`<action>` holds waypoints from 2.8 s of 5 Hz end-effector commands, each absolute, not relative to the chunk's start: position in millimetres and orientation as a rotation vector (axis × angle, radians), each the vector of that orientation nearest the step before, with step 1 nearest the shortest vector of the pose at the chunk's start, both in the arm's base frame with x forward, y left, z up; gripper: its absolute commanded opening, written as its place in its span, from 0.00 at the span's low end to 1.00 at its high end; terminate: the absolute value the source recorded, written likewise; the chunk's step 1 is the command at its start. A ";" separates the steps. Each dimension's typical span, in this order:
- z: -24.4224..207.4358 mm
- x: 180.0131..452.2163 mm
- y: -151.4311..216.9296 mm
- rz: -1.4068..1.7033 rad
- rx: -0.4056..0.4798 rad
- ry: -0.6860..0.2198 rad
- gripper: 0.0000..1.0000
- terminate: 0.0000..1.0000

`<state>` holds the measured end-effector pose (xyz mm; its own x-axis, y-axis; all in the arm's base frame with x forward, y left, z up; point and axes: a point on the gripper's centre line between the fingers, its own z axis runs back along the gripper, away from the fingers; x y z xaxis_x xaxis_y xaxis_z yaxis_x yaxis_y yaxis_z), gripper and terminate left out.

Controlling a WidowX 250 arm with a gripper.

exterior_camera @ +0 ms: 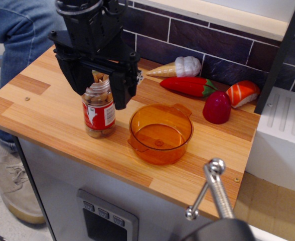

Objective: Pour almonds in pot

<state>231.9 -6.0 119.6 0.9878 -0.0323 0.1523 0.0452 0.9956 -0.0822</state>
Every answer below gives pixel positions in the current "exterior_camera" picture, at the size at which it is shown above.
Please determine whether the dark red toy egg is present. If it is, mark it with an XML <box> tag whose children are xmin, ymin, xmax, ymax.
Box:
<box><xmin>203</xmin><ymin>91</ymin><xmax>231</xmax><ymax>125</ymax></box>

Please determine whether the black metal shelf post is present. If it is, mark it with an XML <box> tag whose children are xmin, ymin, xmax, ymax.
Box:
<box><xmin>254</xmin><ymin>10</ymin><xmax>295</xmax><ymax>114</ymax></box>

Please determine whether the person leg in jeans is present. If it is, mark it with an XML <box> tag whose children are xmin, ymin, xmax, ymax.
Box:
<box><xmin>0</xmin><ymin>0</ymin><xmax>68</xmax><ymax>151</ymax></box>

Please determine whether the toy salmon sushi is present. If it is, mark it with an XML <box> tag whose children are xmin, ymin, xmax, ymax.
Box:
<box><xmin>226</xmin><ymin>80</ymin><xmax>260</xmax><ymax>108</ymax></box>

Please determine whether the orange transparent plastic pot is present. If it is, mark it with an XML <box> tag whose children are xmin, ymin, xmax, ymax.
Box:
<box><xmin>128</xmin><ymin>103</ymin><xmax>194</xmax><ymax>165</ymax></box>

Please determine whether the clear almond jar red label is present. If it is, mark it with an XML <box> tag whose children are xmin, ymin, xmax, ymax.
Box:
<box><xmin>82</xmin><ymin>71</ymin><xmax>115</xmax><ymax>139</ymax></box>

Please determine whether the toy ice cream cone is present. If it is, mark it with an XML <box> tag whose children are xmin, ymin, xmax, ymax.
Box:
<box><xmin>146</xmin><ymin>56</ymin><xmax>201</xmax><ymax>77</ymax></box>

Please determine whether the beige sneaker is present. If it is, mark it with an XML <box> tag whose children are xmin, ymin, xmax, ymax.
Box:
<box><xmin>0</xmin><ymin>145</ymin><xmax>45</xmax><ymax>224</ymax></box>

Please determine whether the red toy chili pepper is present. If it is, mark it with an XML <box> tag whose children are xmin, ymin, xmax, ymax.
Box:
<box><xmin>160</xmin><ymin>77</ymin><xmax>217</xmax><ymax>97</ymax></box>

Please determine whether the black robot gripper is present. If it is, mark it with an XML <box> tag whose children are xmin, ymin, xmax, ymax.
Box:
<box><xmin>49</xmin><ymin>1</ymin><xmax>140</xmax><ymax>110</ymax></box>

